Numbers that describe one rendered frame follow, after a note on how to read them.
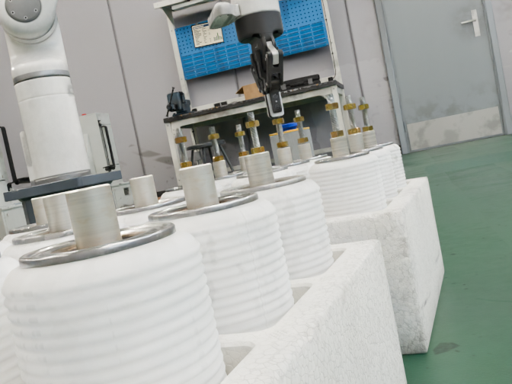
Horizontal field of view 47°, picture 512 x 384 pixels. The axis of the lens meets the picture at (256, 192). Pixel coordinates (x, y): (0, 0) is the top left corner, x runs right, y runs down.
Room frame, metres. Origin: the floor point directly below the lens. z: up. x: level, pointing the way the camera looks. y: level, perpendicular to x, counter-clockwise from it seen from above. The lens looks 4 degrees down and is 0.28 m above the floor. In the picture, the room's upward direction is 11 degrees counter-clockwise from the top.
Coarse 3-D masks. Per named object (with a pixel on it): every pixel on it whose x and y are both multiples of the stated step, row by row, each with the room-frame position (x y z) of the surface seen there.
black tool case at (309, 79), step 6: (294, 78) 5.29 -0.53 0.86; (300, 78) 5.27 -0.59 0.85; (306, 78) 5.26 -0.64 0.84; (312, 78) 5.26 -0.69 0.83; (318, 78) 5.26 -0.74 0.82; (288, 84) 5.28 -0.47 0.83; (294, 84) 5.25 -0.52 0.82; (300, 84) 5.25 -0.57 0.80; (306, 84) 5.26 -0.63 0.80; (312, 84) 5.26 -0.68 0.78; (282, 90) 5.29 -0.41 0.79; (288, 90) 5.28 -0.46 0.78
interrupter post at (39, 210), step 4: (32, 200) 0.59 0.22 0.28; (36, 200) 0.59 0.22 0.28; (40, 200) 0.58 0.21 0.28; (32, 204) 0.59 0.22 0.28; (36, 204) 0.59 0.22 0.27; (40, 204) 0.58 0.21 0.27; (36, 208) 0.59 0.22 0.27; (40, 208) 0.58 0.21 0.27; (36, 212) 0.59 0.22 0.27; (40, 212) 0.58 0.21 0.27; (44, 212) 0.59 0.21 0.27; (36, 216) 0.59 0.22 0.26; (40, 216) 0.59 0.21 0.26; (44, 216) 0.58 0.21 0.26; (36, 220) 0.59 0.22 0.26; (40, 220) 0.59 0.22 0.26; (44, 220) 0.58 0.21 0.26; (40, 224) 0.59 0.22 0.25
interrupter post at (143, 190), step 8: (144, 176) 0.54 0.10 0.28; (152, 176) 0.55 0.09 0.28; (136, 184) 0.54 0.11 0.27; (144, 184) 0.54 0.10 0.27; (152, 184) 0.55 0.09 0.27; (136, 192) 0.54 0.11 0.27; (144, 192) 0.54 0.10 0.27; (152, 192) 0.55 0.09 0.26; (136, 200) 0.54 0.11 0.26; (144, 200) 0.54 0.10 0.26; (152, 200) 0.54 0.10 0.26
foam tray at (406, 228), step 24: (408, 192) 0.87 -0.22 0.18; (360, 216) 0.72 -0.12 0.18; (384, 216) 0.71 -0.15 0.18; (408, 216) 0.75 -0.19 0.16; (432, 216) 1.02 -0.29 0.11; (336, 240) 0.73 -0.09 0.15; (360, 240) 0.72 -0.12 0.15; (384, 240) 0.71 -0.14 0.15; (408, 240) 0.72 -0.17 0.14; (432, 240) 0.96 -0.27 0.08; (408, 264) 0.70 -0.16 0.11; (432, 264) 0.90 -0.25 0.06; (408, 288) 0.71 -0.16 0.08; (432, 288) 0.85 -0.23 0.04; (408, 312) 0.71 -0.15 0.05; (432, 312) 0.81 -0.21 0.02; (408, 336) 0.71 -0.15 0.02
